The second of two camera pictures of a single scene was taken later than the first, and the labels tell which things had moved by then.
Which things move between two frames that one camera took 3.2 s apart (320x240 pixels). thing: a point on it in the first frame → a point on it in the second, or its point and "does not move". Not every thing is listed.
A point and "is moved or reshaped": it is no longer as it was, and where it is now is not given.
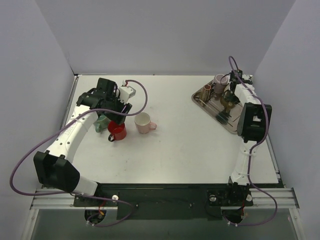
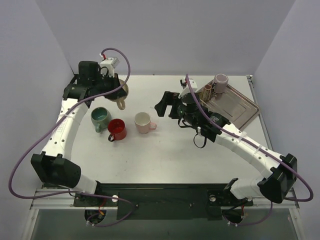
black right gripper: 229,97 → 173,106
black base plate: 166,201 does not move
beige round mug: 226,106 is moved or reshaped
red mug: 118,131 does not move
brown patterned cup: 206,92 does not move
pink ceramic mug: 142,121 does not move
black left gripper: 120,113 → 113,88
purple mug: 220,81 does not move
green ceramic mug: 101,123 does not move
